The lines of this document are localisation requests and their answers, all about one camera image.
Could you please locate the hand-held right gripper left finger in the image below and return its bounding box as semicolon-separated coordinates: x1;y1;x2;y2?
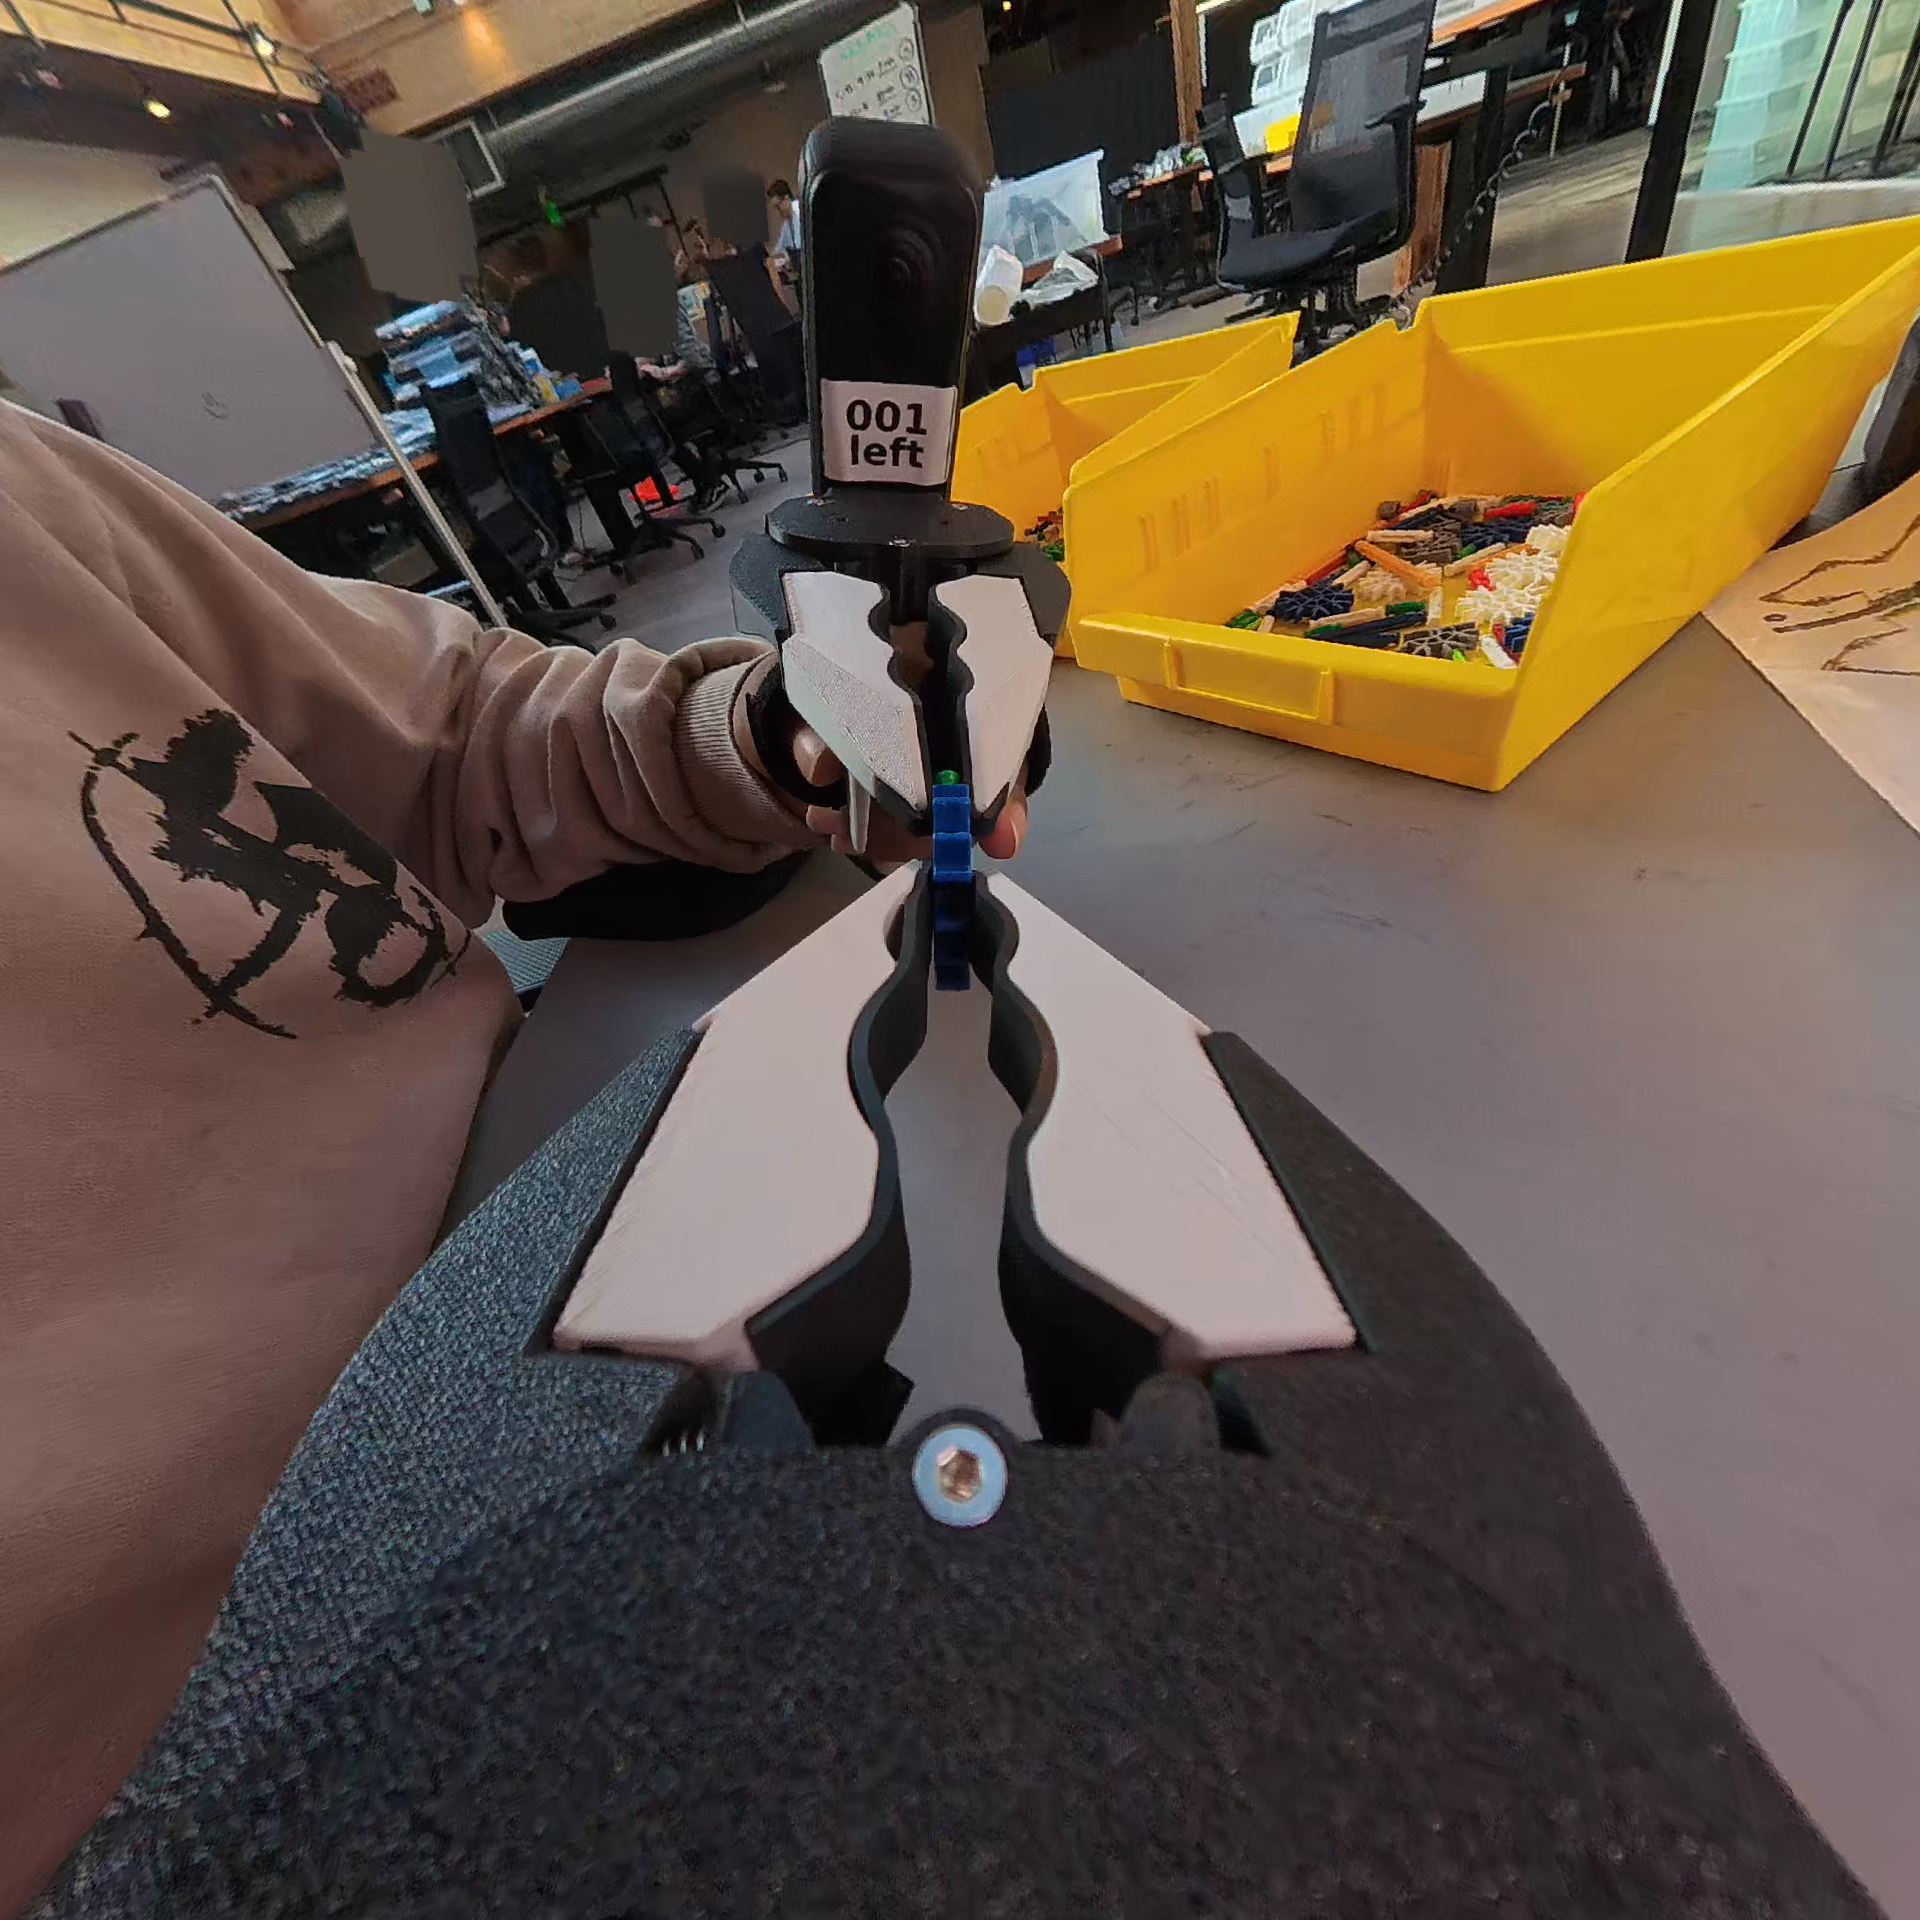
558;866;934;1438

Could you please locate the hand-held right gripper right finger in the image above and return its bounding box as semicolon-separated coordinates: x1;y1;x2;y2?
972;876;1358;1442

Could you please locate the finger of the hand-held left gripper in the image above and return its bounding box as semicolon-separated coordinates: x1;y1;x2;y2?
775;565;934;855
934;575;1064;820

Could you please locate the large blue connector fan assembly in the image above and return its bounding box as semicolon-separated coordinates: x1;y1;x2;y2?
924;763;979;992

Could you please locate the yellow storage bin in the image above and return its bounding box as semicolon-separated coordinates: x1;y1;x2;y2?
942;314;1304;668
1064;217;1920;794

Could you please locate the person's left forearm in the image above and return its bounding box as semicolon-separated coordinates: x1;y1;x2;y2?
409;627;820;905

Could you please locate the grey desk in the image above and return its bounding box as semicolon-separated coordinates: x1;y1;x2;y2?
450;598;1920;1920

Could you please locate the person's left hand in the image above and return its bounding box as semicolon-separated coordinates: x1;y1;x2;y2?
786;723;1039;873

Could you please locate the clear plastic bag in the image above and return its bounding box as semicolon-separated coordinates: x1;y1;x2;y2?
974;146;1118;322

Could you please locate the white writing board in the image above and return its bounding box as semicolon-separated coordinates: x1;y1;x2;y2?
813;0;941;129

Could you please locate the black office chair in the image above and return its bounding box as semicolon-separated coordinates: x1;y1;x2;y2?
420;379;617;651
565;351;788;594
1200;0;1436;357

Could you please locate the cluttered background work table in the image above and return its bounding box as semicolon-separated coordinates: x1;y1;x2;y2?
223;293;617;528

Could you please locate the grey rolling partition board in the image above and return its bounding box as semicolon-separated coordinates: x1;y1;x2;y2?
0;171;512;627

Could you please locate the toy instruction sheet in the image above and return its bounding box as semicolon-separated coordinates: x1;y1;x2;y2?
1701;470;1920;837

